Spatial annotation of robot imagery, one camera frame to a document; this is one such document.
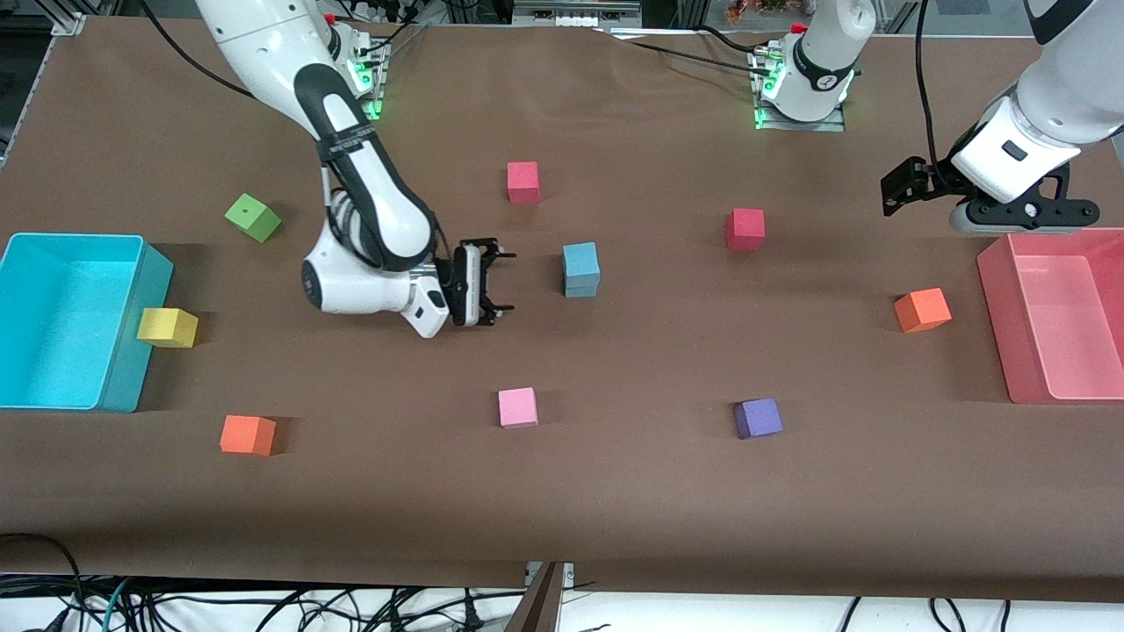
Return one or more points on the metal table clamp plate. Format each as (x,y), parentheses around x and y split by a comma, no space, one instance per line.
(566,572)

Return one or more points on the yellow foam block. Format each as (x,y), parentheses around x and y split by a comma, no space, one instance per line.
(167,326)

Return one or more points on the pink plastic bin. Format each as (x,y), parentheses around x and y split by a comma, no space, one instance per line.
(1054,333)

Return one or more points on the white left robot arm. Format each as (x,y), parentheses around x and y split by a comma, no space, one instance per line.
(1062,88)

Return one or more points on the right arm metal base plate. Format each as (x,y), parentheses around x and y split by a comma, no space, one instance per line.
(378,88)

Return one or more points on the dark table support beam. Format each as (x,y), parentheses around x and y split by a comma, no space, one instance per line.
(537,610)

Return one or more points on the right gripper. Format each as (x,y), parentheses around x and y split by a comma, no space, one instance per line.
(458,283)

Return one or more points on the pink foam block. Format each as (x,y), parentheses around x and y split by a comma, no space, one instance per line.
(518,407)

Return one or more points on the silver aluminium frame rail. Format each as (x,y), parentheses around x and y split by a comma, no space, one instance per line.
(575,10)

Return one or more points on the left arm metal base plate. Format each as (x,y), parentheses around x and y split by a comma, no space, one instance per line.
(839,114)

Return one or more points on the red foam block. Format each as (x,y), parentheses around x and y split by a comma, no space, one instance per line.
(745,226)
(522,180)

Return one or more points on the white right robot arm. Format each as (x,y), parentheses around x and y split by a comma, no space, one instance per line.
(263,35)

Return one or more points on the brown table cover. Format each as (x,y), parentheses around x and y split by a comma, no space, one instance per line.
(615,491)

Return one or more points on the orange foam block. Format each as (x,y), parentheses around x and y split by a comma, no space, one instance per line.
(246,434)
(922,309)

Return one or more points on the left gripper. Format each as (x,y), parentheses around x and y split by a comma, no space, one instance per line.
(933,180)

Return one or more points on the metal table corner bracket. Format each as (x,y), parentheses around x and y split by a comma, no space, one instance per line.
(70,24)

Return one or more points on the cyan plastic bin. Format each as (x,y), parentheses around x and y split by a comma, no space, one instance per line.
(61,333)

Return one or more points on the purple foam block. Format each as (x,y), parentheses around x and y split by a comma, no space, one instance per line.
(759,418)

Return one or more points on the green foam block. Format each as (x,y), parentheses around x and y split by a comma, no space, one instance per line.
(253,218)

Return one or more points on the light blue foam block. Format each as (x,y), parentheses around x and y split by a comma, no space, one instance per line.
(583,290)
(580,262)

